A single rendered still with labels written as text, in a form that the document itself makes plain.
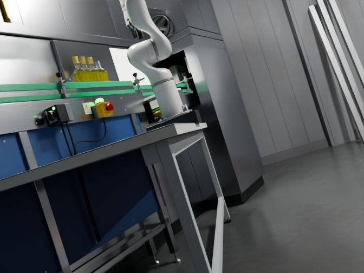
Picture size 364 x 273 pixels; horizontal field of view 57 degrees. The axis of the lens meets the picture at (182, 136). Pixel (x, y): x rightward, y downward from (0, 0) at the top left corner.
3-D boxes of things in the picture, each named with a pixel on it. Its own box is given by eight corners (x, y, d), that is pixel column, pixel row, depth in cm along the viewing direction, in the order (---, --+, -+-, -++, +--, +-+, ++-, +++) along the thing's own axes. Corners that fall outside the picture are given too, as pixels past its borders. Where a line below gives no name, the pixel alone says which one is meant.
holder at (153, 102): (157, 123, 236) (150, 102, 236) (189, 112, 222) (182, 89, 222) (142, 127, 222) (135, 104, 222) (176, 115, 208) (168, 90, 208)
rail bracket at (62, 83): (68, 99, 166) (59, 73, 166) (78, 95, 162) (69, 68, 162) (62, 100, 162) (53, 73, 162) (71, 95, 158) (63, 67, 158)
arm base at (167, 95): (196, 109, 183) (184, 77, 182) (186, 112, 165) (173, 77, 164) (165, 121, 189) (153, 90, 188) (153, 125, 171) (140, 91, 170)
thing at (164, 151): (231, 220, 251) (202, 128, 251) (239, 365, 101) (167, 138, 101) (219, 223, 252) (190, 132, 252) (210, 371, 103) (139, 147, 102)
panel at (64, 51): (152, 89, 281) (140, 50, 281) (155, 88, 279) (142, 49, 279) (67, 95, 204) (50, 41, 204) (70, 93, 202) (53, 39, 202)
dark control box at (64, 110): (64, 125, 157) (58, 108, 157) (75, 120, 153) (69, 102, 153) (49, 128, 150) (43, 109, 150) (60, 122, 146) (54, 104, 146)
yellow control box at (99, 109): (104, 118, 181) (100, 105, 181) (114, 114, 177) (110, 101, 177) (95, 120, 175) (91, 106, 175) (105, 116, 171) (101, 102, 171)
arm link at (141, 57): (174, 78, 170) (157, 33, 169) (140, 90, 169) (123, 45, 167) (173, 81, 182) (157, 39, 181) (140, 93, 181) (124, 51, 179)
